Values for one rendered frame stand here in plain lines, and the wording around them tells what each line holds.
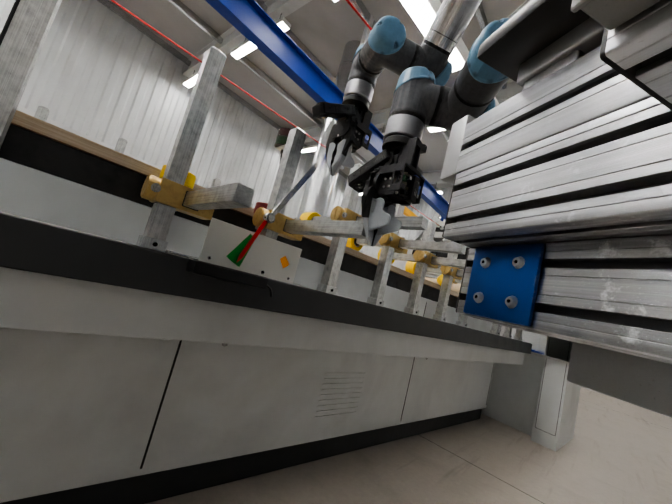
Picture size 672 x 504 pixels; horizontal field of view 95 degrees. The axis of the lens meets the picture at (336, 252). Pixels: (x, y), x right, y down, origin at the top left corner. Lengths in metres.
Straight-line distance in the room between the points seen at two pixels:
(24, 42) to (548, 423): 3.15
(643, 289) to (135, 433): 1.06
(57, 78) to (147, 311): 7.51
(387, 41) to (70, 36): 7.82
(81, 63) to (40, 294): 7.68
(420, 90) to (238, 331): 0.68
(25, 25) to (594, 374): 0.90
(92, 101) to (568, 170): 8.06
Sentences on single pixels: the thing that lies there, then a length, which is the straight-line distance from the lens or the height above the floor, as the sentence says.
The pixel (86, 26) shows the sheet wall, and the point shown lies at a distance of 8.58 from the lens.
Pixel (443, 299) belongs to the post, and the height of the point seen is 0.80.
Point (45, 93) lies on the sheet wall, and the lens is 8.03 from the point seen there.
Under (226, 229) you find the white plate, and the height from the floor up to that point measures 0.79.
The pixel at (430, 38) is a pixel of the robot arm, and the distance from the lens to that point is 0.90.
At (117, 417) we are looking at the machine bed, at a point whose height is 0.26.
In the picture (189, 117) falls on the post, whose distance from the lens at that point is 0.76.
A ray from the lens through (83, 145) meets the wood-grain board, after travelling 0.92.
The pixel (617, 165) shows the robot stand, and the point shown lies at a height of 0.86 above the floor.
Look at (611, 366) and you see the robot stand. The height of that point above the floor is 0.71.
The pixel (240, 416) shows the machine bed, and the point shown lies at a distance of 1.20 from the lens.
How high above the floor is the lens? 0.71
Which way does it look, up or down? 7 degrees up
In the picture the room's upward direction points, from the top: 15 degrees clockwise
